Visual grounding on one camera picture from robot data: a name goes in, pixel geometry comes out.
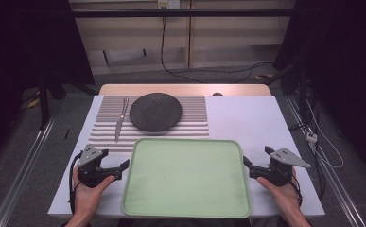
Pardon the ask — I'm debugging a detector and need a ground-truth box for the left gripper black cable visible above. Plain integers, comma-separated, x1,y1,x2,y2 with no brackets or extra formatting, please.
68,152,84,216

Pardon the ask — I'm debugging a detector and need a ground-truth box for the white power adapter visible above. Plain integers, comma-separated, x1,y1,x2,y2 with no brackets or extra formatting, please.
305,131,319,144

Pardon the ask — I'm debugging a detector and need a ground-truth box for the striped placemat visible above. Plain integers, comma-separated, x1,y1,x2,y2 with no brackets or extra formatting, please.
87,95,211,156

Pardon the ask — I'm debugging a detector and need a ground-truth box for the black metal stand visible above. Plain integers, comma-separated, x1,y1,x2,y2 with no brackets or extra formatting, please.
38,70,52,131

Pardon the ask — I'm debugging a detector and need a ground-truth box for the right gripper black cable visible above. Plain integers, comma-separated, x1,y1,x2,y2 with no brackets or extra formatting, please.
278,166,304,207

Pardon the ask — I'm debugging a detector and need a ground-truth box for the aluminium floor rail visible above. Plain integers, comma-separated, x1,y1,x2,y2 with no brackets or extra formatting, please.
285,95,366,227
0,114,59,227

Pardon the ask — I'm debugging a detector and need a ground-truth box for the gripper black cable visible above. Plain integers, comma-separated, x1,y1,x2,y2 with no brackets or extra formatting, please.
278,166,304,207
68,152,84,216

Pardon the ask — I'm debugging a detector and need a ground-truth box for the silver metal fork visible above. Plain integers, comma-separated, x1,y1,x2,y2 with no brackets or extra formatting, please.
113,96,131,144

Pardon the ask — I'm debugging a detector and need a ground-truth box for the light green plastic tray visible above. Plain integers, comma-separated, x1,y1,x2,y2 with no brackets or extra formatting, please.
121,137,253,219

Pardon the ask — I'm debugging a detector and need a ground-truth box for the white wall socket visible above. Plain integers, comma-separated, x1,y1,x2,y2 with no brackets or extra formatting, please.
157,0,182,9

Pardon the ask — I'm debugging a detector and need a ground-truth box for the black horizontal bar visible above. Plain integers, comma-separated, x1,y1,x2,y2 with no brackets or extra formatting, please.
69,8,299,19

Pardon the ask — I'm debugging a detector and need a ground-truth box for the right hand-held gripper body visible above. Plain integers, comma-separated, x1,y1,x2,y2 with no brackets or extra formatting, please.
255,147,312,187

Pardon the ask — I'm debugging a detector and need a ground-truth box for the person's right hand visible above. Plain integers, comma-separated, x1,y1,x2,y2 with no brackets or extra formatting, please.
255,166,304,220

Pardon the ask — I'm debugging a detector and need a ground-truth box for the white table cover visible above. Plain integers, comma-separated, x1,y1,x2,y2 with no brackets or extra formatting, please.
46,95,326,219

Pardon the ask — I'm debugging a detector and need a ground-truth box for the long black floor cable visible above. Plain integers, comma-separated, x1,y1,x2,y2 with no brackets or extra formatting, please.
160,15,275,85

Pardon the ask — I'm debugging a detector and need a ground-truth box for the black curtain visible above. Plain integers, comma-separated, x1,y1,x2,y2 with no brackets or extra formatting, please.
0,0,96,165
273,0,366,173

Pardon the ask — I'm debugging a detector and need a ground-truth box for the white thin cable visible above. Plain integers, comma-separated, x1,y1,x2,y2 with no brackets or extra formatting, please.
305,99,345,169

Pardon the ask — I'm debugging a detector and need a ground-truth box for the person's left hand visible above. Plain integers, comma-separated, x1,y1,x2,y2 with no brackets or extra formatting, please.
71,166,116,222

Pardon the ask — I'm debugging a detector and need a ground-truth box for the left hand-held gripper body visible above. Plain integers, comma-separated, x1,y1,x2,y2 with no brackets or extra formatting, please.
77,144,115,189

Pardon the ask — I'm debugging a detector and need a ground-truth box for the dark round plate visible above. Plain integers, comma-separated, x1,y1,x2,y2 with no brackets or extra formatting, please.
129,92,183,133

